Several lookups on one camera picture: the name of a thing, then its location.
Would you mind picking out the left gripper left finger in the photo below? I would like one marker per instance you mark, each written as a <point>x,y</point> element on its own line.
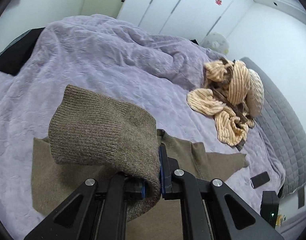
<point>95,210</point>

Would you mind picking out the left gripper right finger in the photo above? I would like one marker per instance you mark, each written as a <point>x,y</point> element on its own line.
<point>210,209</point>

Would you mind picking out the olive brown knit sweater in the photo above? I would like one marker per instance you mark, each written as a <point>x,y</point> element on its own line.
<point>94,136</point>

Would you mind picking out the black smartphone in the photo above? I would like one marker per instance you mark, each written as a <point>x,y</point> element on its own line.
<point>259,180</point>

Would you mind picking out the black device with green light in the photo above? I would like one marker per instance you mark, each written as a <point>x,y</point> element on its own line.
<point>269,207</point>

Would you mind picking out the grey quilted headboard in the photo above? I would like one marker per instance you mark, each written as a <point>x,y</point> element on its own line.
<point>284,131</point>

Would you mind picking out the beige knitted cushion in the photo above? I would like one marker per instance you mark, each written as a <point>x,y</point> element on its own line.
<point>255,96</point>

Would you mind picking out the cream striped garment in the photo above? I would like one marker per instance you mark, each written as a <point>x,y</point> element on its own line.
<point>223,97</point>

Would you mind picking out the lavender plush bed blanket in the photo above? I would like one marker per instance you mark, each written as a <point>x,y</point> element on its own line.
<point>122,61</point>

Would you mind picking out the black pillow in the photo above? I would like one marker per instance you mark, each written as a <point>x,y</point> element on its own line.
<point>17,53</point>

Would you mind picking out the white wardrobe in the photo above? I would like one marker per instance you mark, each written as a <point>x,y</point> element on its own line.
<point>190,19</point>

